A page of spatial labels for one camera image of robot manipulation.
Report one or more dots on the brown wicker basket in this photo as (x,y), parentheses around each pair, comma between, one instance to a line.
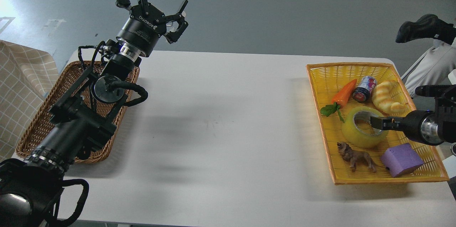
(41,126)

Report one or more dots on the black shoe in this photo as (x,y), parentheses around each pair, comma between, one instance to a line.
(427,26)

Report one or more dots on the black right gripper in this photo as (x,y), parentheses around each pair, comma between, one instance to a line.
(418,125)

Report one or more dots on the toy croissant bread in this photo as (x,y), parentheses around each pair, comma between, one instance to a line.
(383,100)

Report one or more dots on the grey trouser leg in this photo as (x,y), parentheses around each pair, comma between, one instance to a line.
(437,62)

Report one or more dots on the orange toy carrot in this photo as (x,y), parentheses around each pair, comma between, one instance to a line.
(339,101)

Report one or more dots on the small drink can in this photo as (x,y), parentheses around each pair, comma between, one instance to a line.
(364,90)

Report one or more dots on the brown toy lion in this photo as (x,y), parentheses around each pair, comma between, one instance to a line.
(352,156)

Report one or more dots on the purple foam block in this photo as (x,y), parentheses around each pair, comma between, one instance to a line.
(401,160)

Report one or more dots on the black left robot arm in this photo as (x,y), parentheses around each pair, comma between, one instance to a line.
(33,190)

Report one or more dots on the beige checkered cloth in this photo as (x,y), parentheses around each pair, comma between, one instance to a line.
(26,76)

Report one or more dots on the yellow tape roll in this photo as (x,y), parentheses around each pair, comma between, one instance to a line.
(357,128)

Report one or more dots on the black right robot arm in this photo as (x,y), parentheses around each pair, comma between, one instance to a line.
(445,111)

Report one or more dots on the yellow plastic basket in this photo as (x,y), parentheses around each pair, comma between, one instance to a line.
(326,80)

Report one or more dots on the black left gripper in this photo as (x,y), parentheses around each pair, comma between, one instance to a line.
(142,29)

